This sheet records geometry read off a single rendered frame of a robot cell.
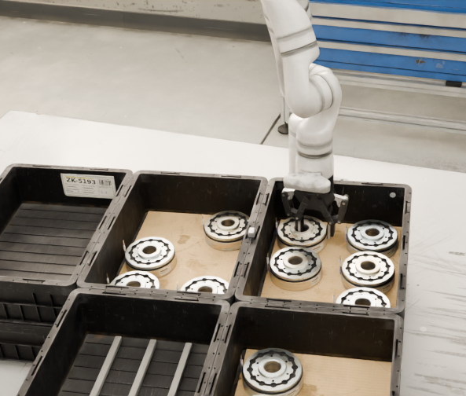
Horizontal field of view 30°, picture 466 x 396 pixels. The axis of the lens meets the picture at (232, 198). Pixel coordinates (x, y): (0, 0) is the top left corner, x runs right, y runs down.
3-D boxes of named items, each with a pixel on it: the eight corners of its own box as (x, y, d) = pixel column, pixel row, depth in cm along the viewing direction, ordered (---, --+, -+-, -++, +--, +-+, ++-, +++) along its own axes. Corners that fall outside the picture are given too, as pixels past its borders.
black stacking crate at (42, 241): (20, 206, 207) (10, 165, 200) (141, 213, 201) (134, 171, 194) (-57, 320, 175) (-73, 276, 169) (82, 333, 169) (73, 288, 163)
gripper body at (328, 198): (339, 161, 175) (339, 200, 180) (299, 155, 177) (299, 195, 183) (331, 181, 169) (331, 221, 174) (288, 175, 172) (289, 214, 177)
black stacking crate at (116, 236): (142, 214, 201) (136, 171, 194) (270, 221, 195) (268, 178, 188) (85, 334, 169) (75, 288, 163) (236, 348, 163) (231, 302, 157)
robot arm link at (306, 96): (288, 123, 165) (264, 53, 162) (321, 107, 170) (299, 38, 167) (311, 120, 159) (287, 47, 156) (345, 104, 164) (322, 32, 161)
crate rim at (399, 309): (269, 185, 189) (269, 176, 188) (412, 193, 183) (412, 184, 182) (233, 309, 157) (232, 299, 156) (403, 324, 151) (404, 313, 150)
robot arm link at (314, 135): (321, 133, 176) (288, 148, 171) (321, 62, 167) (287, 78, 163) (346, 145, 171) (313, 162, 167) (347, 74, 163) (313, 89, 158)
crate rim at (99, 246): (137, 177, 195) (135, 169, 194) (269, 185, 189) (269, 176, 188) (75, 296, 163) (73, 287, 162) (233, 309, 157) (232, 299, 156)
